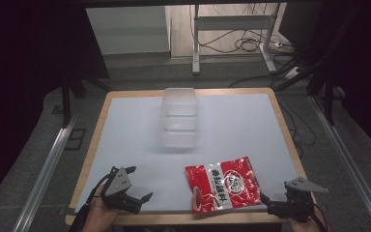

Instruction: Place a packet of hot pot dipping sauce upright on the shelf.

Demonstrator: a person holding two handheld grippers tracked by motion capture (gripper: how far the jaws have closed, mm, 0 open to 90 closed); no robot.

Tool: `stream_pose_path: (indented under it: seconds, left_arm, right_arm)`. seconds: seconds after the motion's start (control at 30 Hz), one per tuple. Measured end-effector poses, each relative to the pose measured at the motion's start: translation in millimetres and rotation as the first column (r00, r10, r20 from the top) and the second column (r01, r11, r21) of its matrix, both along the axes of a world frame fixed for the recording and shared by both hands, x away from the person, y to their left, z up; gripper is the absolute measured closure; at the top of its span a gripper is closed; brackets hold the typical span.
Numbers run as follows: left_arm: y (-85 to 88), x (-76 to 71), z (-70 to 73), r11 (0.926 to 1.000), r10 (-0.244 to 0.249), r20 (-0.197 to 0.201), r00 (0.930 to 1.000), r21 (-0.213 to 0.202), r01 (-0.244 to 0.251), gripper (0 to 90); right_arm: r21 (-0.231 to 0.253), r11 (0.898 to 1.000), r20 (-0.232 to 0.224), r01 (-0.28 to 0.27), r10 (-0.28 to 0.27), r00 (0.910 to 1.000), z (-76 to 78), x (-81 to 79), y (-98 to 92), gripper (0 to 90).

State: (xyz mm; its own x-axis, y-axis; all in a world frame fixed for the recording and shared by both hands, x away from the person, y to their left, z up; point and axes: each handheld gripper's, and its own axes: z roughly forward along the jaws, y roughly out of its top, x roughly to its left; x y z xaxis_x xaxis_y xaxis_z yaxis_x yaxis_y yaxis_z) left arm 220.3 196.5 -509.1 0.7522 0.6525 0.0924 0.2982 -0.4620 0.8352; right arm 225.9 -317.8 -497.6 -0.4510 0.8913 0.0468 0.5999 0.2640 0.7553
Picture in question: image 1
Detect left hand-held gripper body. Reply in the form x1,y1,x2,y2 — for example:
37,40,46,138
100,165,143,216

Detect tangle of black floor cables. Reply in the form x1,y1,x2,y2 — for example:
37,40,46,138
197,28,299,90

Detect red sauce packet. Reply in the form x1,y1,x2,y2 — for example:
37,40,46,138
185,156,263,215

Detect black floor socket frame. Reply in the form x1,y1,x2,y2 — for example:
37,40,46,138
65,128,87,151

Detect person's right hand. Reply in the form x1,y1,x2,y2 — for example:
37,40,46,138
286,216,324,232

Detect white power strip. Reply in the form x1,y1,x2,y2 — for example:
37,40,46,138
283,66,303,81

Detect person's left hand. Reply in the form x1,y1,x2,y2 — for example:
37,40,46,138
82,185,122,232

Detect white metal desk frame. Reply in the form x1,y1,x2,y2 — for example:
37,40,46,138
191,3,283,75

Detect dark curtain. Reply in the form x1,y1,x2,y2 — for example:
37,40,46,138
0,0,110,211
278,0,371,162

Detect black floor cable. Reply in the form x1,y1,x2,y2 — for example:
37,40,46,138
276,95,317,159

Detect black stand leg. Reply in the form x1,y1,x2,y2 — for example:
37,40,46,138
60,75,114,130
305,69,344,127

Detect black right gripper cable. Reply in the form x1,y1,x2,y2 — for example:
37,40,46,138
310,202,331,232

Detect white cabinet panel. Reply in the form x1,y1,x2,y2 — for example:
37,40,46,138
85,5,172,56

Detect aluminium floor rail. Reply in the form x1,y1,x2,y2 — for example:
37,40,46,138
308,95,371,232
12,112,80,232

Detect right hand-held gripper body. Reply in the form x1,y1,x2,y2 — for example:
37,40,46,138
266,176,330,224

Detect clear plastic container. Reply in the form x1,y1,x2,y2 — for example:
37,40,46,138
158,87,201,150

